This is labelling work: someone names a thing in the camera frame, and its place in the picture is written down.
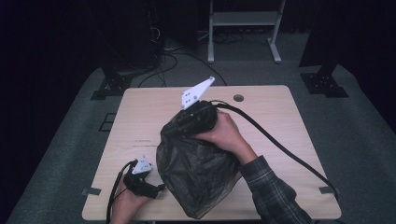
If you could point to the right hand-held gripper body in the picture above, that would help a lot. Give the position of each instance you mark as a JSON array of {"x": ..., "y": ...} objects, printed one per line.
[{"x": 199, "y": 116}]

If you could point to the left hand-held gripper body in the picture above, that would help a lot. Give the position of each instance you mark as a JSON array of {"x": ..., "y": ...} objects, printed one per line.
[{"x": 138, "y": 183}]

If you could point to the black plastic garbage bag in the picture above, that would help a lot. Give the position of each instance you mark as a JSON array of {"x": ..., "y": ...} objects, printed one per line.
[{"x": 193, "y": 171}]

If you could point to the grey tape strip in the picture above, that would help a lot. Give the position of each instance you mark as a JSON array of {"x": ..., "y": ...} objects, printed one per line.
[
  {"x": 328, "y": 190},
  {"x": 91, "y": 191}
]

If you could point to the black floor tape outline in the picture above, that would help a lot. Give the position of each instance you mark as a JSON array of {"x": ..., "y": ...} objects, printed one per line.
[{"x": 108, "y": 122}]

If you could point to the dark equipment rack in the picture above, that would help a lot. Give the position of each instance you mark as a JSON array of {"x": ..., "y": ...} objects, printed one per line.
[{"x": 130, "y": 37}]

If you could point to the person's left hand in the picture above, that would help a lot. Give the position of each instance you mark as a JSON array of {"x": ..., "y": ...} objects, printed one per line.
[{"x": 127, "y": 207}]

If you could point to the person's right hand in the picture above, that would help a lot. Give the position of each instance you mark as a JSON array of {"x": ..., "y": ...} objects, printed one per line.
[{"x": 227, "y": 137}]

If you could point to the black stand base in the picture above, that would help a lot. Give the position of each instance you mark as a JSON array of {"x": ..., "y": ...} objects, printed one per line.
[
  {"x": 323, "y": 84},
  {"x": 113, "y": 84}
]

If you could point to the white metal stand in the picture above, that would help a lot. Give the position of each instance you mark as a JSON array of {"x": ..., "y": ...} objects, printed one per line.
[{"x": 244, "y": 18}]

